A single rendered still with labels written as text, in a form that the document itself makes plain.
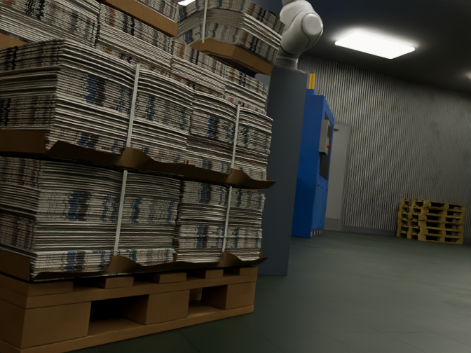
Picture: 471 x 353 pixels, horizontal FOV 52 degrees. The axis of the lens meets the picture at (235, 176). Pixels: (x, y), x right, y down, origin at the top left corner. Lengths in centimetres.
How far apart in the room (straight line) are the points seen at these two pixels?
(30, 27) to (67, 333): 72
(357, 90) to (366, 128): 79
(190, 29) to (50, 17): 86
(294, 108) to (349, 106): 776
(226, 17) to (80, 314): 130
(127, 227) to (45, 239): 20
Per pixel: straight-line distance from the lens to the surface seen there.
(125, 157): 105
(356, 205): 1012
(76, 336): 105
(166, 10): 162
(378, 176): 1045
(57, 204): 97
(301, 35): 227
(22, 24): 129
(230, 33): 193
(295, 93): 241
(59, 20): 135
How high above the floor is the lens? 33
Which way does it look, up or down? 3 degrees up
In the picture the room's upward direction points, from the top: 6 degrees clockwise
